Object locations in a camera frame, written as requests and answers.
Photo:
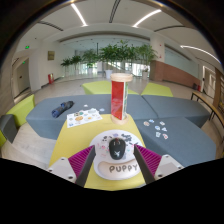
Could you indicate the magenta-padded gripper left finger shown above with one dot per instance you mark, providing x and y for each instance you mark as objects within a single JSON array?
[{"x": 62, "y": 168}]

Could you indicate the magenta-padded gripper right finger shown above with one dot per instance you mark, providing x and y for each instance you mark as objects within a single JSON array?
[{"x": 166, "y": 166}]

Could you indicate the black computer mouse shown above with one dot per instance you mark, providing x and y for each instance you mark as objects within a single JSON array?
[{"x": 117, "y": 148}]

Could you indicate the white round printed mouse pad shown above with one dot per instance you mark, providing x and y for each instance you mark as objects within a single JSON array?
[{"x": 103, "y": 141}]

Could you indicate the group of small loose stickers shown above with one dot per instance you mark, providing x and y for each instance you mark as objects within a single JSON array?
[{"x": 157, "y": 128}]

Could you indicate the large grey seat block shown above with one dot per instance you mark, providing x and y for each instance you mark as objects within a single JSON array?
[{"x": 40, "y": 120}]

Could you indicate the white sticker sheet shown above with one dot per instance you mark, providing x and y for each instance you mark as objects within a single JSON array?
[{"x": 83, "y": 118}]

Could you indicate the dark blue folded umbrella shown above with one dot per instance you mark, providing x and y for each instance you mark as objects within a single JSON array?
[{"x": 62, "y": 109}]

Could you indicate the lime green seat block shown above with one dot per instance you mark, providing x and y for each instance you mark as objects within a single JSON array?
[
  {"x": 21, "y": 110},
  {"x": 156, "y": 90},
  {"x": 96, "y": 87}
]

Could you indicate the small dark grey seat block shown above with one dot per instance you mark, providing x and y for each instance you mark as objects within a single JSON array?
[{"x": 6, "y": 123}]

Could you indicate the red cylinder with wooden ends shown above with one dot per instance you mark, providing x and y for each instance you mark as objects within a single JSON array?
[{"x": 117, "y": 96}]

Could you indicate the red floor cabinet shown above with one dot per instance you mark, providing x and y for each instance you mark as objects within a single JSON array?
[{"x": 50, "y": 78}]

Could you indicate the grey door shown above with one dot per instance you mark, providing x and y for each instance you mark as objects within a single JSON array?
[{"x": 22, "y": 78}]

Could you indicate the group of potted green plants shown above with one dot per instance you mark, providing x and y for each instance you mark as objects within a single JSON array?
[{"x": 113, "y": 53}]

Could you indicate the green exit sign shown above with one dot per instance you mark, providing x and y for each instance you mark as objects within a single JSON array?
[{"x": 27, "y": 47}]

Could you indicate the group of ceiling strip lights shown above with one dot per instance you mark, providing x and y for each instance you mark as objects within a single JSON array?
[{"x": 79, "y": 15}]

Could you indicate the wooden bench with black frame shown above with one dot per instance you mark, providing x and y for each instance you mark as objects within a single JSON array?
[{"x": 205, "y": 101}]

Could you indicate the golden wall plaque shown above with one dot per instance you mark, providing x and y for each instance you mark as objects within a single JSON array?
[{"x": 51, "y": 55}]

